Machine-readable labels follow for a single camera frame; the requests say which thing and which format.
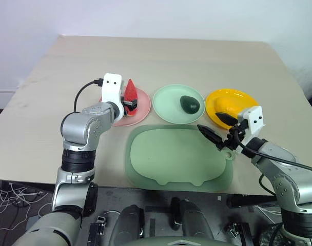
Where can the yellow mango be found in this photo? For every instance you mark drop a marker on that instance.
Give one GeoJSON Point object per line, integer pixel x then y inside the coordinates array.
{"type": "Point", "coordinates": [227, 103]}

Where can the dark rounded shape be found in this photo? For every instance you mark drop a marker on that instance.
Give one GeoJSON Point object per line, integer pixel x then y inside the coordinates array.
{"type": "Point", "coordinates": [190, 217]}
{"type": "Point", "coordinates": [130, 223]}

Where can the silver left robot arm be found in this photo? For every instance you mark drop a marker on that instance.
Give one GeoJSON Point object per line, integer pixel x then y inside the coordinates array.
{"type": "Point", "coordinates": [76, 125]}

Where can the grey-green robot torso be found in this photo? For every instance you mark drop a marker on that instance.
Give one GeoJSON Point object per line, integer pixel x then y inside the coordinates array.
{"type": "Point", "coordinates": [179, 242]}

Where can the pink plate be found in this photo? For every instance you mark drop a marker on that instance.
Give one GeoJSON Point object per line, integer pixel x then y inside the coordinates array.
{"type": "Point", "coordinates": [143, 107]}

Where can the black metal bracket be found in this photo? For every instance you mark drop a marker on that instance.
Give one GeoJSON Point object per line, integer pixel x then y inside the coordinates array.
{"type": "Point", "coordinates": [238, 232]}
{"type": "Point", "coordinates": [97, 229]}

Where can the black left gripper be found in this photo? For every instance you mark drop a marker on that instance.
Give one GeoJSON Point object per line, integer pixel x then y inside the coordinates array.
{"type": "Point", "coordinates": [124, 103]}

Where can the yellow plate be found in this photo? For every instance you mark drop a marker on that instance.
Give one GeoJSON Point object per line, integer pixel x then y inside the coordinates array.
{"type": "Point", "coordinates": [212, 107]}

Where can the red watermelon slice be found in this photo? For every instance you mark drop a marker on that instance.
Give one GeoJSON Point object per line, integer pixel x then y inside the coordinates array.
{"type": "Point", "coordinates": [131, 89]}

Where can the black bar under table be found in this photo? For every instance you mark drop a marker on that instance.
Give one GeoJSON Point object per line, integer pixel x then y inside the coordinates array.
{"type": "Point", "coordinates": [248, 201]}

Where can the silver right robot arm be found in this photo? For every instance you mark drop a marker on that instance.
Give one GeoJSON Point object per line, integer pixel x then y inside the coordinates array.
{"type": "Point", "coordinates": [287, 184]}

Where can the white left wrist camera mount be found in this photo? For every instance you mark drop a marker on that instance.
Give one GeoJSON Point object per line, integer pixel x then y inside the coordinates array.
{"type": "Point", "coordinates": [111, 89]}

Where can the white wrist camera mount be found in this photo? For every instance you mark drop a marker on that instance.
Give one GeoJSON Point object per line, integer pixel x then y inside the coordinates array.
{"type": "Point", "coordinates": [253, 120]}
{"type": "Point", "coordinates": [111, 89]}

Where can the green plate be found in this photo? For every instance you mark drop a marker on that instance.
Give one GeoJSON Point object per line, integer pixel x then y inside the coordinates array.
{"type": "Point", "coordinates": [166, 102]}

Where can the green silicone tray mat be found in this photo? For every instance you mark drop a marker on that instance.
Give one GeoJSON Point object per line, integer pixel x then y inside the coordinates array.
{"type": "Point", "coordinates": [171, 153]}

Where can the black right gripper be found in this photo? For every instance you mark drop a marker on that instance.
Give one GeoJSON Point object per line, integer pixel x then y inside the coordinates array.
{"type": "Point", "coordinates": [233, 139]}

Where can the dark green avocado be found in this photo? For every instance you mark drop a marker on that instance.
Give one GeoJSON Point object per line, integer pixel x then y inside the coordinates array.
{"type": "Point", "coordinates": [189, 103]}

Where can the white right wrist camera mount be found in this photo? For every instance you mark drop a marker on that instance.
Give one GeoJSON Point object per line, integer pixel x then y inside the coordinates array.
{"type": "Point", "coordinates": [253, 120]}

